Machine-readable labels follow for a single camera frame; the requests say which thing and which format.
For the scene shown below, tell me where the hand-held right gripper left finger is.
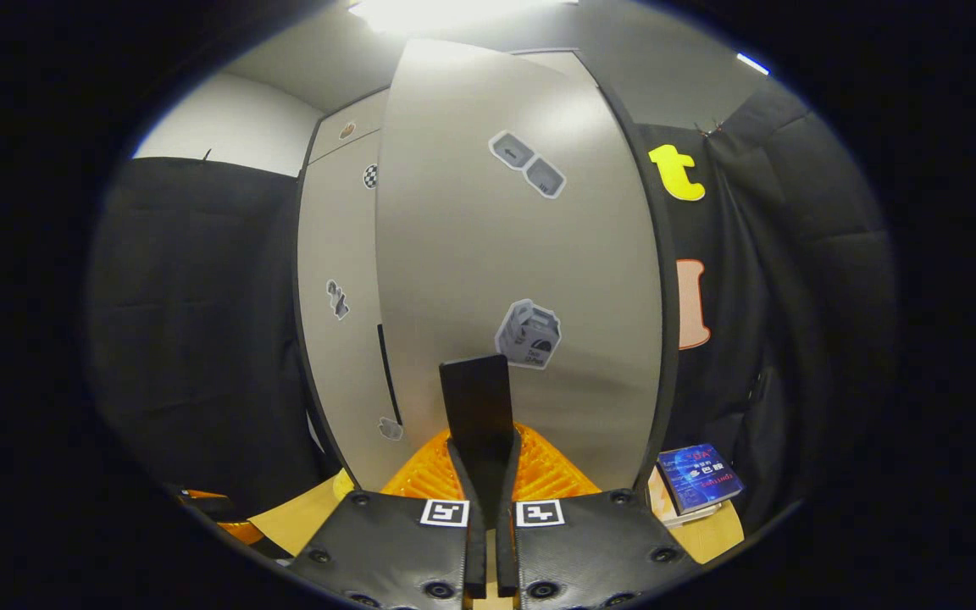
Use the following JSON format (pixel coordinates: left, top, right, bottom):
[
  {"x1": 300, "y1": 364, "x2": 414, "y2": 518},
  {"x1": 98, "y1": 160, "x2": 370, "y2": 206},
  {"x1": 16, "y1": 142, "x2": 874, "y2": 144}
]
[{"x1": 287, "y1": 428, "x2": 489, "y2": 610}]

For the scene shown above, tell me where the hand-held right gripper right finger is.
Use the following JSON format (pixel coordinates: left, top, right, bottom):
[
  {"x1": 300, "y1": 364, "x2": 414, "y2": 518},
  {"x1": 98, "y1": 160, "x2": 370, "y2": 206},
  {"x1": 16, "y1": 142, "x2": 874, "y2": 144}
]
[{"x1": 495, "y1": 426, "x2": 702, "y2": 610}]

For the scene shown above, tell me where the black door handle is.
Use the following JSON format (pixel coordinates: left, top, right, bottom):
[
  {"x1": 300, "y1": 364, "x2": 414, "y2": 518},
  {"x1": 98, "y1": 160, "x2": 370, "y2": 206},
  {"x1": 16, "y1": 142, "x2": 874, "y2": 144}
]
[
  {"x1": 376, "y1": 322, "x2": 404, "y2": 427},
  {"x1": 440, "y1": 354, "x2": 516, "y2": 450}
]

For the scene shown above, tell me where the grey double-door shoe cabinet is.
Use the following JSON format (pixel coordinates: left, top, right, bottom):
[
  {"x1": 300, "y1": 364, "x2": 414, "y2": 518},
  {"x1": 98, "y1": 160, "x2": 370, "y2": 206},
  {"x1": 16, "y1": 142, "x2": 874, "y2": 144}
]
[{"x1": 293, "y1": 47, "x2": 682, "y2": 501}]

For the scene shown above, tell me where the beige book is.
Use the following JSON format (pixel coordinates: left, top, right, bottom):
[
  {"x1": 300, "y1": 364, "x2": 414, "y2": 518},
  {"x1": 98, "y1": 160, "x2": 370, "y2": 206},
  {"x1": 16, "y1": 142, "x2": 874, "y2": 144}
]
[{"x1": 647, "y1": 466, "x2": 675, "y2": 522}]

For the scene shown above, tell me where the blue book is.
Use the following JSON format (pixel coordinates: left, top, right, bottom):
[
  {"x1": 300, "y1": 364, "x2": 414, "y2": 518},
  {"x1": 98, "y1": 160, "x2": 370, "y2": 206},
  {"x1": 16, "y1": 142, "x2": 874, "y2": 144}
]
[{"x1": 656, "y1": 442, "x2": 746, "y2": 516}]

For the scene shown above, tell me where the black backdrop cloth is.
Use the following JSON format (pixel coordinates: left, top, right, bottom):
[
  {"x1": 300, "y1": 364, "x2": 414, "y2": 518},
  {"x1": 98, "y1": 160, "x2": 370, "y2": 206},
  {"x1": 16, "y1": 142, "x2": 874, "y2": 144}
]
[
  {"x1": 704, "y1": 80, "x2": 900, "y2": 535},
  {"x1": 636, "y1": 123, "x2": 773, "y2": 475},
  {"x1": 86, "y1": 155, "x2": 345, "y2": 518}
]

